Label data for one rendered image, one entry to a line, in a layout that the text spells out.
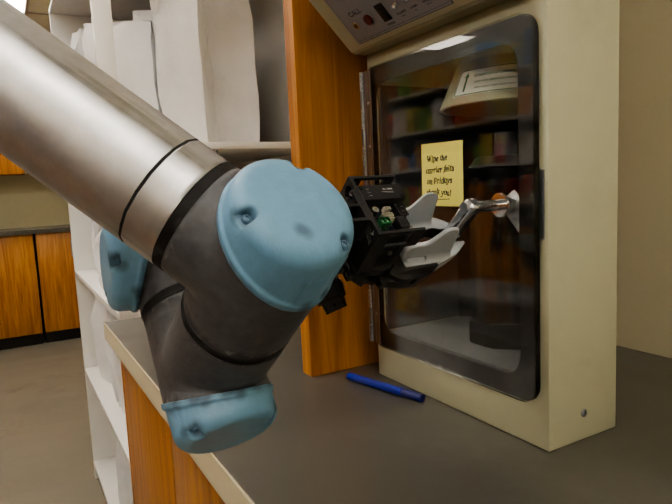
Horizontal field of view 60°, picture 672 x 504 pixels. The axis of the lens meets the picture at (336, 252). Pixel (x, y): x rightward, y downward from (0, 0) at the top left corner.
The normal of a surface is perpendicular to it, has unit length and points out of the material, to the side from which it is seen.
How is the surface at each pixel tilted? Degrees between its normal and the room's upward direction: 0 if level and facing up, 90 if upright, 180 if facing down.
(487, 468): 0
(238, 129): 89
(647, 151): 90
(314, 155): 90
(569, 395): 90
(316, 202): 49
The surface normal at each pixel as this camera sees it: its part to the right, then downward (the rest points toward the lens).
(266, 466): -0.04, -0.99
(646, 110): -0.87, 0.10
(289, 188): 0.42, -0.60
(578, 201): 0.50, 0.07
